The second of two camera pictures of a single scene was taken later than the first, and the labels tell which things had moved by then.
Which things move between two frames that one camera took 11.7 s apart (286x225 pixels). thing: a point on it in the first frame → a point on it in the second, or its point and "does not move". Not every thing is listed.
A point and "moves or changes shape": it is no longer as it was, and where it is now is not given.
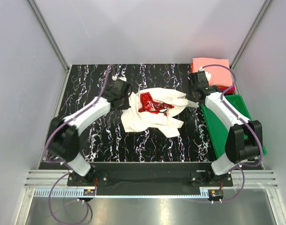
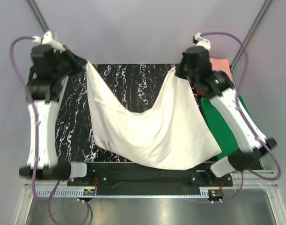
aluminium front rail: [253, 178] does not move
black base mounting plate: [150, 179] does not move
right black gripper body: [190, 95] → [183, 71]
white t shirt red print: [152, 108] moves or changes shape
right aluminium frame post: [247, 38] does not move
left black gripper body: [125, 104] → [66, 62]
